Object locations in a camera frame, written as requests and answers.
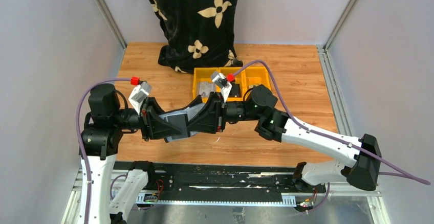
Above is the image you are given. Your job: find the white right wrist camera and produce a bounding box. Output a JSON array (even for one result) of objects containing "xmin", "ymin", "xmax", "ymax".
[{"xmin": 210, "ymin": 71, "xmax": 235, "ymax": 102}]

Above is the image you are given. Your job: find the black floral blanket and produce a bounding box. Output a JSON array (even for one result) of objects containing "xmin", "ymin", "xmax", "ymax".
[{"xmin": 149, "ymin": 0, "xmax": 243, "ymax": 74}]

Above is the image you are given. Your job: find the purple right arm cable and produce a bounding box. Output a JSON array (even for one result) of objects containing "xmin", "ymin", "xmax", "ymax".
[{"xmin": 234, "ymin": 60, "xmax": 431, "ymax": 213}]

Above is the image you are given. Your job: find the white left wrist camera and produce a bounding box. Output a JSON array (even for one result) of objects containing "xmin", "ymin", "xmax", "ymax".
[{"xmin": 128, "ymin": 77, "xmax": 152, "ymax": 114}]

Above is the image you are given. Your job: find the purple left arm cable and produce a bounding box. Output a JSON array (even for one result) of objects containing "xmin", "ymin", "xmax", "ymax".
[{"xmin": 75, "ymin": 77, "xmax": 135, "ymax": 224}]

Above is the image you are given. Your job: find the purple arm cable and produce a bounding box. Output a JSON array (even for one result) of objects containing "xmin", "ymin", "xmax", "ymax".
[
  {"xmin": 75, "ymin": 77, "xmax": 135, "ymax": 224},
  {"xmin": 234, "ymin": 60, "xmax": 431, "ymax": 213}
]

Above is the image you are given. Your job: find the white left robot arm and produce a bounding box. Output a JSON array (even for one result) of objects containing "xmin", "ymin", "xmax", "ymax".
[{"xmin": 76, "ymin": 80, "xmax": 164, "ymax": 223}]

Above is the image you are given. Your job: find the yellow plastic bin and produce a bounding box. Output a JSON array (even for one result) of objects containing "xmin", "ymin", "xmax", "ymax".
[{"xmin": 192, "ymin": 66, "xmax": 272, "ymax": 101}]

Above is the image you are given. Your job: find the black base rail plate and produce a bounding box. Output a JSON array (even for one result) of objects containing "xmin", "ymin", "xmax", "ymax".
[{"xmin": 115, "ymin": 161, "xmax": 363, "ymax": 205}]

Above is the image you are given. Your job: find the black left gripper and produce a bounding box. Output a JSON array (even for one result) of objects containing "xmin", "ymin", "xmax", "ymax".
[{"xmin": 113, "ymin": 96, "xmax": 183, "ymax": 140}]

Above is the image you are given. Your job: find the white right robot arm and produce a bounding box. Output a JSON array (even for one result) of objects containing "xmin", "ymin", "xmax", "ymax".
[{"xmin": 187, "ymin": 85, "xmax": 381, "ymax": 192}]

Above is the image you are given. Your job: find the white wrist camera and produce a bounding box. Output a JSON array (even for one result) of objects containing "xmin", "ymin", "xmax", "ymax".
[
  {"xmin": 128, "ymin": 77, "xmax": 152, "ymax": 114},
  {"xmin": 210, "ymin": 71, "xmax": 235, "ymax": 102}
]

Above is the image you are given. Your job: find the aluminium frame rail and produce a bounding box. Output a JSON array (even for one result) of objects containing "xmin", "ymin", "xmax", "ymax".
[{"xmin": 95, "ymin": 0, "xmax": 127, "ymax": 51}]

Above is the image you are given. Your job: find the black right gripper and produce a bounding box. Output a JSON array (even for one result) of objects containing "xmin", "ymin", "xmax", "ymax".
[{"xmin": 186, "ymin": 92, "xmax": 262, "ymax": 134}]

